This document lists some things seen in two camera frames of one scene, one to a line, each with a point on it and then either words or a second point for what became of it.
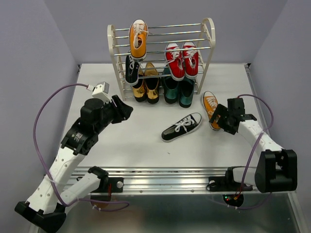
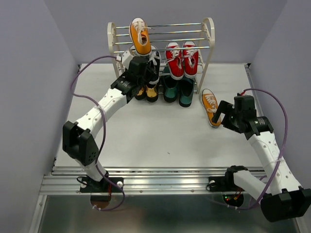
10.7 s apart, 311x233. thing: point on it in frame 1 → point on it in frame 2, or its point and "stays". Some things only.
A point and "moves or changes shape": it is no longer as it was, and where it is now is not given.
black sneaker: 131,71 moves or changes shape
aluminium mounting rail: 188,180 stays
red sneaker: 174,60 stays
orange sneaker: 210,102 moves or changes shape
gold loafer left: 139,90 stays
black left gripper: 123,111 → 146,82
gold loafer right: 152,85 stays
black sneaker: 187,124 → 153,66
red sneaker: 191,60 stays
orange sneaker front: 138,37 stays
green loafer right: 186,92 stays
